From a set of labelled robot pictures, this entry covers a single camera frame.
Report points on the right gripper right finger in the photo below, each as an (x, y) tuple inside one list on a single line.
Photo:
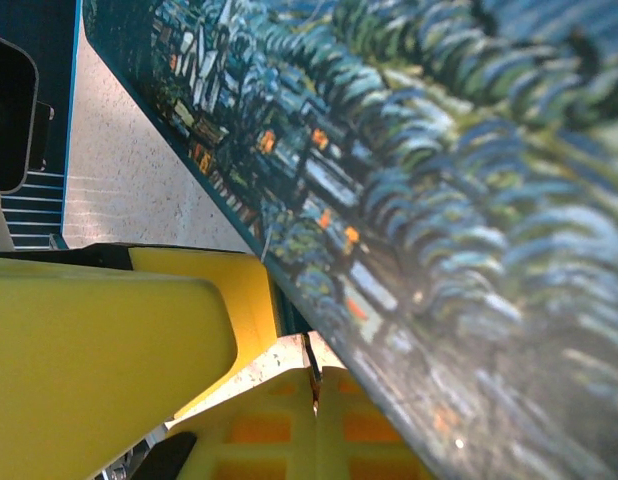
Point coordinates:
[(349, 440)]

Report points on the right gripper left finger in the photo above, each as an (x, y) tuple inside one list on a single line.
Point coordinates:
[(259, 440)]

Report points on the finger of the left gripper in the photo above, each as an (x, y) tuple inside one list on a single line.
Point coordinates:
[(99, 360), (249, 300)]

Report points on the starry night print tin box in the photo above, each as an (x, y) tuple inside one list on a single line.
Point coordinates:
[(439, 200)]

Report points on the black and white device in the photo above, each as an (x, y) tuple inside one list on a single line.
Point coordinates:
[(9, 125)]

